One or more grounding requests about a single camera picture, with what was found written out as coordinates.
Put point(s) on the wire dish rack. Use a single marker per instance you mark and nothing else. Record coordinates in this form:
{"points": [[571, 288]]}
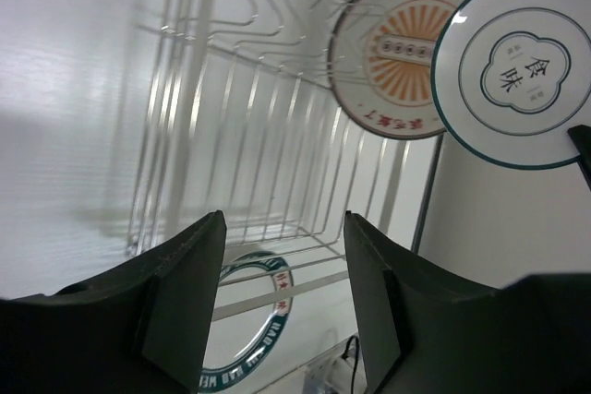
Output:
{"points": [[239, 106]]}

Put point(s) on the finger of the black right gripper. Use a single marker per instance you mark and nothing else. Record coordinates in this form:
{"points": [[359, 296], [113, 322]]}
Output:
{"points": [[580, 135]]}

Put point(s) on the white plate with orange sunburst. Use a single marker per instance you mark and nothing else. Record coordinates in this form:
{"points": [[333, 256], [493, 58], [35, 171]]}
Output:
{"points": [[379, 60]]}

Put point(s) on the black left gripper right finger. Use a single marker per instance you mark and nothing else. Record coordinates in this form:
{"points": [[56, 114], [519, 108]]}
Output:
{"points": [[423, 329]]}

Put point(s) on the white plate with green rings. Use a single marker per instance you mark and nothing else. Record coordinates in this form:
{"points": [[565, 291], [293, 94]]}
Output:
{"points": [[510, 78]]}

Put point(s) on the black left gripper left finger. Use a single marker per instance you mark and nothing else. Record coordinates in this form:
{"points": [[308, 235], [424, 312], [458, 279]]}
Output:
{"points": [[140, 327]]}

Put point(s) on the plate with teal lettered rim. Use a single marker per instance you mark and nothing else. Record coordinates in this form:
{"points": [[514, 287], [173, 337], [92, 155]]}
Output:
{"points": [[239, 344]]}

